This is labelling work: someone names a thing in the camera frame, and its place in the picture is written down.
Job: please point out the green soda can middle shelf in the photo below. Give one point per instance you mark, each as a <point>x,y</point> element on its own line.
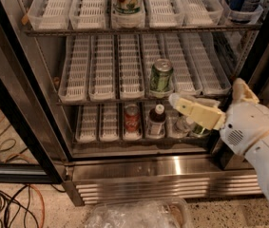
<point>160,76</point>

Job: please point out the stainless steel fridge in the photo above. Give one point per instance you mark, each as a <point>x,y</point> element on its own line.
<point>113,173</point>

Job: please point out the middle wire shelf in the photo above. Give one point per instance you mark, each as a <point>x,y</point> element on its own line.
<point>221,98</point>

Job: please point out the green soda can shelf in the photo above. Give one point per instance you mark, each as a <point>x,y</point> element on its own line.
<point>199,131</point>
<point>160,76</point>

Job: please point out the wire shelf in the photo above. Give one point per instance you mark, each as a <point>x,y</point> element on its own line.
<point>145,141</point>
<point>221,98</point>
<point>114,31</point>

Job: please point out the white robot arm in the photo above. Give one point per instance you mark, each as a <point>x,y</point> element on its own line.
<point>258,157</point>

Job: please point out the top wire shelf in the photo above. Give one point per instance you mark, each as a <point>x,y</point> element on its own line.
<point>114,31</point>

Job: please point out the open glass fridge door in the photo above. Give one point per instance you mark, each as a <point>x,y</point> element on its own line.
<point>28,96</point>

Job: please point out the clear plastic bin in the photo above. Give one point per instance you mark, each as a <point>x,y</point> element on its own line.
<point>148,213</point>

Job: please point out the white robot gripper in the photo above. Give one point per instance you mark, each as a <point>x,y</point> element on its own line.
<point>250,126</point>

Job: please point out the red coca-cola can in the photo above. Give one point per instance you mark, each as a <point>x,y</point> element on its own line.
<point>132,117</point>

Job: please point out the dark drink bottle white cap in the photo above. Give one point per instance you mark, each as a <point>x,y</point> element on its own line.
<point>156,119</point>

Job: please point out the green soda can bottom shelf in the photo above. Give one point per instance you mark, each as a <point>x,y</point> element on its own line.
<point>199,131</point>

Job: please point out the bottom wire shelf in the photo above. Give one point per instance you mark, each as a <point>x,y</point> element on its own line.
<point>145,141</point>

